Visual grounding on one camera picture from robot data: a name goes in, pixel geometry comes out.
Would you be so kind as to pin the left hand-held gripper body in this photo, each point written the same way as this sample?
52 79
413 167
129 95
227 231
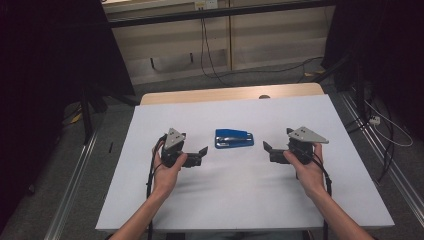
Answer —
174 140

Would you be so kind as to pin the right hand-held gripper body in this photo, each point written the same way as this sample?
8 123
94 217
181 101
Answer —
306 135

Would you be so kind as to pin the blue stapler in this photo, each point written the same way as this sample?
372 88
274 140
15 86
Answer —
233 139

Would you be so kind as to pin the person's left hand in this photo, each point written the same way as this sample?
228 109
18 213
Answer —
166 180

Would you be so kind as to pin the person's right hand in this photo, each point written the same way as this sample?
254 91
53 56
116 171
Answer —
310 176

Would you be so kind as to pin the round brown table grommet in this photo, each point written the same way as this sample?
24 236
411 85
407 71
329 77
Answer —
264 97

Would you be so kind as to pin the light wooden table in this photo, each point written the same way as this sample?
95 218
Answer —
200 95

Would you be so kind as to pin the white table cover sheet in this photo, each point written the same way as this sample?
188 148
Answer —
233 200

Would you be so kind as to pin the yellow floor tape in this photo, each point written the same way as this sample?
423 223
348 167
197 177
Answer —
315 72
76 118

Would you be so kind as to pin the white power adapter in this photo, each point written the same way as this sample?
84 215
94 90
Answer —
375 120

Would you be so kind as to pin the black metal stand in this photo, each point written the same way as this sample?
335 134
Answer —
86 116
333 68

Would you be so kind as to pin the beige wooden cabinet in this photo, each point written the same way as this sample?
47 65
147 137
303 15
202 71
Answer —
266 43

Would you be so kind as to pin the black curtain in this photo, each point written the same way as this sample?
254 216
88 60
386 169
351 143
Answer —
383 50
43 66

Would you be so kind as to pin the aluminium floor rail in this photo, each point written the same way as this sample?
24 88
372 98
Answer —
396 173
71 190

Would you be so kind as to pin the black horizontal frame bar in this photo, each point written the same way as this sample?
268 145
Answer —
216 13

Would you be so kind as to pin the white wall socket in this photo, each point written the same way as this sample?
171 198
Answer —
206 4

